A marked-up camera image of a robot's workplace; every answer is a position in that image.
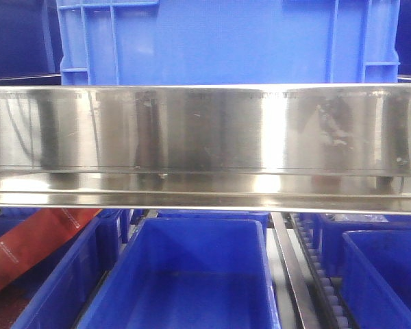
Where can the blue bin centre lower shelf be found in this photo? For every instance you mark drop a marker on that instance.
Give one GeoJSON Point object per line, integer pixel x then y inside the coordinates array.
{"type": "Point", "coordinates": [188, 273]}

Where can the blue bin shelf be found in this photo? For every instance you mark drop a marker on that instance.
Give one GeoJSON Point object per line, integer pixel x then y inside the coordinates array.
{"type": "Point", "coordinates": [188, 273]}
{"type": "Point", "coordinates": [376, 283]}
{"type": "Point", "coordinates": [53, 293]}

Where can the large blue crate upper shelf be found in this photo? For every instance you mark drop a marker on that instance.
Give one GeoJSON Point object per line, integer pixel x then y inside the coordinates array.
{"type": "Point", "coordinates": [227, 42]}

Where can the blue bin left lower shelf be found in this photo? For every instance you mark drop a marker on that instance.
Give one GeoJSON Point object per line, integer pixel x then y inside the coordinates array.
{"type": "Point", "coordinates": [53, 293]}

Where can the blue bin right lower shelf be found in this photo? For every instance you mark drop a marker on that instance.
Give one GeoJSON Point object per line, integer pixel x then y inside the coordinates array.
{"type": "Point", "coordinates": [376, 283]}

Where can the red cardboard package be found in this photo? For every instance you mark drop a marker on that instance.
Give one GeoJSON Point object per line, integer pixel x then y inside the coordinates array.
{"type": "Point", "coordinates": [37, 237]}

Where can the stainless steel shelf rail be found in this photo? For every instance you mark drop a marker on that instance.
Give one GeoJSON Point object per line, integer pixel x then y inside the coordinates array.
{"type": "Point", "coordinates": [291, 147]}

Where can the roller track rail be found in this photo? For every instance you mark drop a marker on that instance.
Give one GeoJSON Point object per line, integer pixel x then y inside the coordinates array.
{"type": "Point", "coordinates": [332, 308]}

